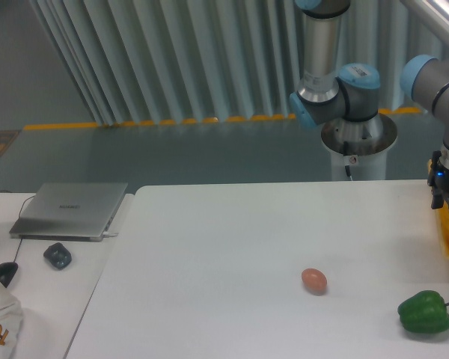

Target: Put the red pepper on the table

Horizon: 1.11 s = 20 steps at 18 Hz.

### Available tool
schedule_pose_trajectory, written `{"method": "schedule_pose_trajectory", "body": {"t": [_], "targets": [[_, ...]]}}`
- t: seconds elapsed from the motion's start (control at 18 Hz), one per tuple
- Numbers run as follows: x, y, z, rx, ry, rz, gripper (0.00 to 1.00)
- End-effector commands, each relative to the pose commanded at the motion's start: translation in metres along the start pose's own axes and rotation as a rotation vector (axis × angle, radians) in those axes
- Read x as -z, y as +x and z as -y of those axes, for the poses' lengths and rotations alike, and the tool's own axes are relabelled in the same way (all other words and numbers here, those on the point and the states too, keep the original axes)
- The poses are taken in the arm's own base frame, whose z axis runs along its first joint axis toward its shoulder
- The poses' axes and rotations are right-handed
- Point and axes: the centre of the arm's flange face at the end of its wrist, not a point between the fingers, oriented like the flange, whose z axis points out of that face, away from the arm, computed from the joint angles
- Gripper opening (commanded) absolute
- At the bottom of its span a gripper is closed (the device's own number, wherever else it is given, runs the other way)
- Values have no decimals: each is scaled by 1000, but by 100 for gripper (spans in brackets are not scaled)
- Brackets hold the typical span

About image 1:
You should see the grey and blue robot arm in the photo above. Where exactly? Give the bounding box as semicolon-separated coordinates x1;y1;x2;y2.
290;1;449;255

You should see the green bell pepper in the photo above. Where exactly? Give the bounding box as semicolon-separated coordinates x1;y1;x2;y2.
397;290;449;334

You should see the yellow plastic basket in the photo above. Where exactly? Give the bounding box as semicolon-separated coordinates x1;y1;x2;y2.
428;160;449;259

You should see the brown egg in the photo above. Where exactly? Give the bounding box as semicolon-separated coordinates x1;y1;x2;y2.
301;268;328;295

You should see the silver laptop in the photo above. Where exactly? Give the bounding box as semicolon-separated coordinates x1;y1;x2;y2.
10;182;127;242

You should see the small black tray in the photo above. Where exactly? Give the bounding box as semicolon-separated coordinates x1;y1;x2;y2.
43;242;73;270

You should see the black computer mouse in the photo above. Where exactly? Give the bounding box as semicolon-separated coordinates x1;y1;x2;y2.
0;262;19;288

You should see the white cap with lettering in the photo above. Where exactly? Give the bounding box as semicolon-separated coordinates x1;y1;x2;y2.
0;283;23;358

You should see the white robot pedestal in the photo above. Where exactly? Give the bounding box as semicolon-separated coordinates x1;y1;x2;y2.
321;114;397;181

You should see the black mouse cable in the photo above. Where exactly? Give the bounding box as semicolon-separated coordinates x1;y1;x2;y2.
0;190;37;265

